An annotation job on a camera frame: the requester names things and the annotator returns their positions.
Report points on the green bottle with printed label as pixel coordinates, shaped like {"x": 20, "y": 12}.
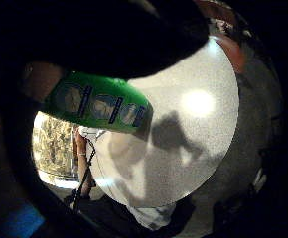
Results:
{"x": 97, "y": 91}

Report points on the red-brown chair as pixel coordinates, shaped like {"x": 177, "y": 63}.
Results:
{"x": 234, "y": 53}

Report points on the the person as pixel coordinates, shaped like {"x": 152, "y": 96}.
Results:
{"x": 154, "y": 216}

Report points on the small white object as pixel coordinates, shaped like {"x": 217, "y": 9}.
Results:
{"x": 259, "y": 181}

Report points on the blue object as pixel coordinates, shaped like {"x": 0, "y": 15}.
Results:
{"x": 25, "y": 222}

